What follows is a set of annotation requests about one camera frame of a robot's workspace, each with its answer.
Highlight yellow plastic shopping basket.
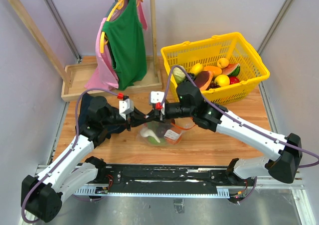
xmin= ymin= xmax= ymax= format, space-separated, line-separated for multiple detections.
xmin=161 ymin=32 xmax=270 ymax=105

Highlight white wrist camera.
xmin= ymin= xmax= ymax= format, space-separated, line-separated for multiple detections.
xmin=117 ymin=93 xmax=135 ymax=120
xmin=149 ymin=91 xmax=164 ymax=110

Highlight dark navy cloth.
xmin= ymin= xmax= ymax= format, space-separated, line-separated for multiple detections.
xmin=78 ymin=93 xmax=126 ymax=146

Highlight purple cable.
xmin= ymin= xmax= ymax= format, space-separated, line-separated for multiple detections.
xmin=159 ymin=65 xmax=319 ymax=203
xmin=21 ymin=88 xmax=123 ymax=223

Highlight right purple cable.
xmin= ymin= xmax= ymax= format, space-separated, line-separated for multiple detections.
xmin=159 ymin=65 xmax=319 ymax=203

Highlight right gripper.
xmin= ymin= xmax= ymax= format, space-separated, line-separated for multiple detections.
xmin=146 ymin=102 xmax=194 ymax=125

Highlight green tank top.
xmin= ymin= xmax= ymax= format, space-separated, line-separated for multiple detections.
xmin=102 ymin=0 xmax=147 ymax=91

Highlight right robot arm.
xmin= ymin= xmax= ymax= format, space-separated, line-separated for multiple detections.
xmin=148 ymin=82 xmax=302 ymax=185

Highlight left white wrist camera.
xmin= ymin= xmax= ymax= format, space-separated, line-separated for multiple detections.
xmin=117 ymin=93 xmax=135 ymax=120

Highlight pink shirt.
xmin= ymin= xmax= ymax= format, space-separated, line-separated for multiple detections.
xmin=85 ymin=0 xmax=148 ymax=90

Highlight white toy mushroom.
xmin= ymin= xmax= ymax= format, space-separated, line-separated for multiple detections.
xmin=140 ymin=128 xmax=159 ymax=140

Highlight yellow toy mango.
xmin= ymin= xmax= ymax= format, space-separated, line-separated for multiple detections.
xmin=189 ymin=63 xmax=204 ymax=76

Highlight clear zip top bag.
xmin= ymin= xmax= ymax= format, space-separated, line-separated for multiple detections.
xmin=137 ymin=118 xmax=195 ymax=146

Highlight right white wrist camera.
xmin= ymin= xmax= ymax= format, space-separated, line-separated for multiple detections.
xmin=149 ymin=91 xmax=164 ymax=110

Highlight dark toy grapes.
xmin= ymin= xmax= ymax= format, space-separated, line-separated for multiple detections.
xmin=186 ymin=73 xmax=196 ymax=81

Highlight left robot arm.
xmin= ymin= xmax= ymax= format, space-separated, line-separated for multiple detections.
xmin=21 ymin=93 xmax=150 ymax=224

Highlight yellow clothes hanger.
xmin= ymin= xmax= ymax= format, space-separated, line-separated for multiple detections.
xmin=99 ymin=0 xmax=144 ymax=54

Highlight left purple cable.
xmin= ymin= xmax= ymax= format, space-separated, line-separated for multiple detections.
xmin=21 ymin=88 xmax=123 ymax=223

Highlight toy watermelon slice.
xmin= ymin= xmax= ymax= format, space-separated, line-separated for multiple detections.
xmin=222 ymin=63 xmax=241 ymax=77

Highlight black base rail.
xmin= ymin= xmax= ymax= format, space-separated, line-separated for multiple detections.
xmin=75 ymin=164 xmax=256 ymax=202

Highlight red toy apple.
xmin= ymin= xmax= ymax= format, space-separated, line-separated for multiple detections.
xmin=229 ymin=76 xmax=240 ymax=85

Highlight orange toy persimmon slice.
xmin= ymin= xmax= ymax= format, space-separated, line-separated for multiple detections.
xmin=204 ymin=66 xmax=222 ymax=78

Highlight yellow toy lemon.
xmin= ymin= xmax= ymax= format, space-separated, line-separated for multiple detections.
xmin=214 ymin=74 xmax=230 ymax=87

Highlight green toy cabbage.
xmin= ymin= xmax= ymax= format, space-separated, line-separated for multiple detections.
xmin=147 ymin=136 xmax=166 ymax=146

